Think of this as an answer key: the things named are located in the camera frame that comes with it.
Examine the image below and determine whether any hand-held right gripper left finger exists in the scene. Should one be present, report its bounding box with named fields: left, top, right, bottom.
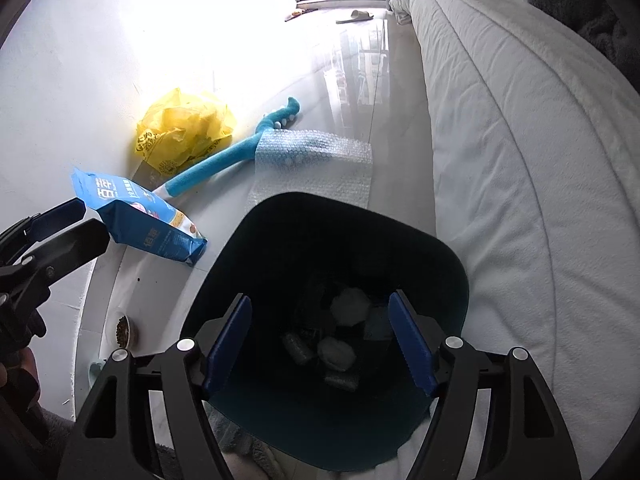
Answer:
left=59, top=294, right=252, bottom=480

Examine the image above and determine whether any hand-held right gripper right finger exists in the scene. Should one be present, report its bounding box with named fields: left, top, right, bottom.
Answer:
left=388, top=290, right=583, bottom=480

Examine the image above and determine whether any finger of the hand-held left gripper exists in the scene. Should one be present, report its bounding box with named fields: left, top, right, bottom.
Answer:
left=0, top=197, right=86, bottom=261
left=0, top=217, right=110, bottom=306

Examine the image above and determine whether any blue pet food bag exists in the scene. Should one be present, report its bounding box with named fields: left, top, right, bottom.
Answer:
left=70, top=166, right=208, bottom=266

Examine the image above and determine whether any white tissue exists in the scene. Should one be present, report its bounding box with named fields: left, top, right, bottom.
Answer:
left=317, top=337, right=356, bottom=371
left=330, top=287, right=371, bottom=326

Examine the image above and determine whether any small clear wrapper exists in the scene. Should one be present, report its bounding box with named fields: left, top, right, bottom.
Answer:
left=325, top=372, right=358, bottom=391

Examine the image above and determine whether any dark trash bin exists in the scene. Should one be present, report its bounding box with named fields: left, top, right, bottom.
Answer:
left=179, top=191, right=471, bottom=473

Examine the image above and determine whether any person's left hand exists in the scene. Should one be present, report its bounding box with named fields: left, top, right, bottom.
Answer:
left=17, top=346, right=41, bottom=411

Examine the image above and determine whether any grey square card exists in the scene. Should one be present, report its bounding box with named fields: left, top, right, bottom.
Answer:
left=364, top=307, right=396, bottom=343

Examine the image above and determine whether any person's leg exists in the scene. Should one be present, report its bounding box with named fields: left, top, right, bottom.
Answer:
left=202, top=402, right=321, bottom=480

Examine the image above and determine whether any pet food bowl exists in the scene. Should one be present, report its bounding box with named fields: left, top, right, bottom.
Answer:
left=106, top=311, right=140, bottom=350

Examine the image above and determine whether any yellow plastic bag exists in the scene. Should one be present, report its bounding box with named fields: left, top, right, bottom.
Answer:
left=132, top=87, right=238, bottom=176

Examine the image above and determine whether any blue plush stick toy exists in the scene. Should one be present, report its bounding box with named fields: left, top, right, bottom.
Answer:
left=152, top=96, right=303, bottom=201

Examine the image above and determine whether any bubble wrap sheet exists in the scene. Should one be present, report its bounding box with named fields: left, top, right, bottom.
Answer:
left=245, top=127, right=375, bottom=211

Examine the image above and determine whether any bed with white quilted cover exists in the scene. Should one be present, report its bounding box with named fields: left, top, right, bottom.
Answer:
left=387, top=0, right=640, bottom=480

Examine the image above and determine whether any beige slipper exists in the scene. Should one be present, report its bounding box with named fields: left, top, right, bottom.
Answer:
left=335, top=9, right=375, bottom=25

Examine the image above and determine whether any dark grey fleece blanket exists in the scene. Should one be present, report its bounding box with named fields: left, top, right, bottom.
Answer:
left=520, top=0, right=640, bottom=71

